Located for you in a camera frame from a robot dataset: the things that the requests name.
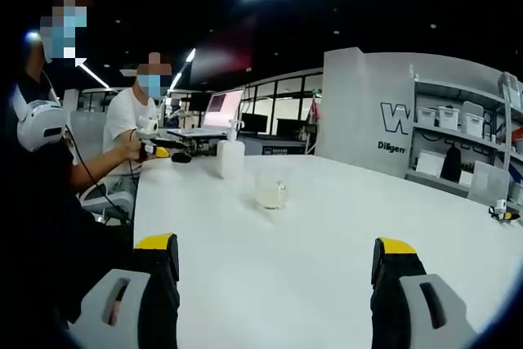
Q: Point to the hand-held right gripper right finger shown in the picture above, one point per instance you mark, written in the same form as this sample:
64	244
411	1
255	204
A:
392	308

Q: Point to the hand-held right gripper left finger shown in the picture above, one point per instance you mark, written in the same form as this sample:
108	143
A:
118	324

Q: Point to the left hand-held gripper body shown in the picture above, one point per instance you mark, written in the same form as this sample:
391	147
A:
147	126

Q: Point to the white pump bottle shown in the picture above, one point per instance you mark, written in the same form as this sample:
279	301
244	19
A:
230	159

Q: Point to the clear glass cup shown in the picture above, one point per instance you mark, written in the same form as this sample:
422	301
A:
270	193

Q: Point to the black bottle-shaped object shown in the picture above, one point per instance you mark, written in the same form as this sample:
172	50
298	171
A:
451	165

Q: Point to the person's left hand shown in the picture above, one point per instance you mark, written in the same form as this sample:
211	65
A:
131	152

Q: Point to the black computer mouse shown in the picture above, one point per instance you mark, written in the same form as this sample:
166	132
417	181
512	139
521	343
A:
181	157

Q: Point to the laptop stand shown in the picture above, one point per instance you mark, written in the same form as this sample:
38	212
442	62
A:
204	146

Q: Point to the grey office chair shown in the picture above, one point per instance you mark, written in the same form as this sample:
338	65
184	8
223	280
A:
110	198

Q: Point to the open laptop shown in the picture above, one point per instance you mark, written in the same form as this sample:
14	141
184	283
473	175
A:
222	110

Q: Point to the black background monitor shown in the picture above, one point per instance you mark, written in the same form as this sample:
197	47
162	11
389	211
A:
254	122
291	126

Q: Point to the white VR headset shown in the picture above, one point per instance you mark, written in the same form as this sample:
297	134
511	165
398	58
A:
38	128

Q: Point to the person in dark clothes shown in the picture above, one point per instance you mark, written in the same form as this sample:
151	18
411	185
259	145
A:
45	218

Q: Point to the spare hand-held gripper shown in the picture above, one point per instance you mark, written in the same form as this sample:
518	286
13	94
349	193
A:
500	210

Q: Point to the white card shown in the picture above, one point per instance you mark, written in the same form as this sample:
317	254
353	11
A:
427	162

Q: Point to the clear acrylic stand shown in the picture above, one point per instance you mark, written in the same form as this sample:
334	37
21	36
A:
489	181

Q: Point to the grey shelf unit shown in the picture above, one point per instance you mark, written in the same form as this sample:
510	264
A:
461	140

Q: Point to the white lettered partition panel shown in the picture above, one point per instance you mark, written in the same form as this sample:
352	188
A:
359	120

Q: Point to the white storage box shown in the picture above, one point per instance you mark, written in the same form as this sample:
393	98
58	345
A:
473	120
426	117
448	117

